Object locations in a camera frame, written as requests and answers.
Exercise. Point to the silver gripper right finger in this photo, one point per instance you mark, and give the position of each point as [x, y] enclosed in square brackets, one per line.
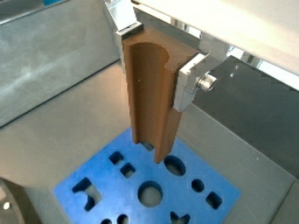
[195, 76]

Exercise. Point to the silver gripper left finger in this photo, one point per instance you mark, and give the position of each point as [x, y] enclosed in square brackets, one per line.
[122, 13]

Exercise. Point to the blue shape-sorting board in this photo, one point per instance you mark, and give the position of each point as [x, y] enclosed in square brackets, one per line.
[121, 187]

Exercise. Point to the grey round metal base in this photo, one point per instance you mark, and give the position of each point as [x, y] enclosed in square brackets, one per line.
[16, 207]

